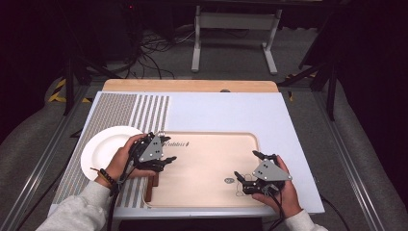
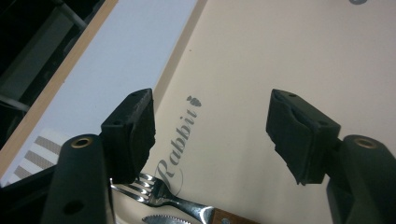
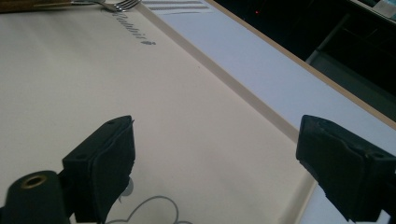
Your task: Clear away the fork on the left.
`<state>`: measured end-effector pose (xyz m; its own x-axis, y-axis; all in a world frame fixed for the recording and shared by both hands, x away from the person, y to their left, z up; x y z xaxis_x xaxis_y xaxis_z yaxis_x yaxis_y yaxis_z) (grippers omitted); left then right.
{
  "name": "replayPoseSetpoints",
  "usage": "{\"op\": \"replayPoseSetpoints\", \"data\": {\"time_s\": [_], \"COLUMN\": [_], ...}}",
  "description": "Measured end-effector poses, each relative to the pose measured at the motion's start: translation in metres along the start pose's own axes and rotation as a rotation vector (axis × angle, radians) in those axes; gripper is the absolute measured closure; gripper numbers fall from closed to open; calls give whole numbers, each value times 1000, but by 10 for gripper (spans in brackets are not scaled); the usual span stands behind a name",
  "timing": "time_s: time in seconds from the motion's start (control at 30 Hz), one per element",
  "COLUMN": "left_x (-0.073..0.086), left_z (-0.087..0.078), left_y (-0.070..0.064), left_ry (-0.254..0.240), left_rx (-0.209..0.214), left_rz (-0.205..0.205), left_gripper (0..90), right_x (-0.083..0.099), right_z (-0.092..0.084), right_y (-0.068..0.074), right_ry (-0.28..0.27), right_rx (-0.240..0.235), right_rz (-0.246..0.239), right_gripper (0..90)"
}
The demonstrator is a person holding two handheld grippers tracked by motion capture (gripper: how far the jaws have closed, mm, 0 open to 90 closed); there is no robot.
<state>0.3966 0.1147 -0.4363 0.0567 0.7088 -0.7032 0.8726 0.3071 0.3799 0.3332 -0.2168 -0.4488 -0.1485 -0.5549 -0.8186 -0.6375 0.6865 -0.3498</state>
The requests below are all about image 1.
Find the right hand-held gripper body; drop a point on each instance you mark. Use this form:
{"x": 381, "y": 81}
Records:
{"x": 269, "y": 171}

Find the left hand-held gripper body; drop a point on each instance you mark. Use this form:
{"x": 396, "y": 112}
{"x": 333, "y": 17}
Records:
{"x": 150, "y": 150}

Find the beige rectangular tray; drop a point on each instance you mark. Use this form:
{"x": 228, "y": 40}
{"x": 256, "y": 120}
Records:
{"x": 205, "y": 166}

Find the white round plate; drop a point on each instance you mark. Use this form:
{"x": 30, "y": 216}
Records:
{"x": 102, "y": 147}

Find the person's left hand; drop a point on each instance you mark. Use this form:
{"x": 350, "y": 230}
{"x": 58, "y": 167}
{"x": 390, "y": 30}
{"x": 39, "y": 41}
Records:
{"x": 118, "y": 163}

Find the person's right hand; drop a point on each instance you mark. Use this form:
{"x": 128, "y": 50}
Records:
{"x": 288, "y": 200}

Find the grey striped placemat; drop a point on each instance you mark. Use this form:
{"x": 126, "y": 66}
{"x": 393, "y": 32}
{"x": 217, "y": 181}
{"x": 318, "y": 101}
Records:
{"x": 118, "y": 109}

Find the wooden table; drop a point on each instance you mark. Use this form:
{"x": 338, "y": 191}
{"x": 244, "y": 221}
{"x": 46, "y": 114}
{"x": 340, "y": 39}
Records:
{"x": 189, "y": 86}

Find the yellow black floor tape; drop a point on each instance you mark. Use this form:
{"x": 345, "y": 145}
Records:
{"x": 290, "y": 95}
{"x": 57, "y": 93}

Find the person's dark lap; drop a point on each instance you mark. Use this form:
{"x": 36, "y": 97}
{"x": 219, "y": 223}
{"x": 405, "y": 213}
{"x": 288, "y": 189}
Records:
{"x": 192, "y": 225}

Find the black metal stand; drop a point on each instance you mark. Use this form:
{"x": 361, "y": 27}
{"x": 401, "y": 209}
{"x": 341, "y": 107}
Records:
{"x": 331, "y": 93}

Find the black tripod stand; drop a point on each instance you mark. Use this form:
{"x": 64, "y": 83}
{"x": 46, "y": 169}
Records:
{"x": 69, "y": 86}

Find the aluminium floor rail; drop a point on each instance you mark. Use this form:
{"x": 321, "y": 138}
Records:
{"x": 352, "y": 166}
{"x": 35, "y": 173}

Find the white metal stand frame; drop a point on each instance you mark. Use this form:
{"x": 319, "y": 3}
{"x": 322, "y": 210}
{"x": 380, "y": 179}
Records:
{"x": 235, "y": 20}

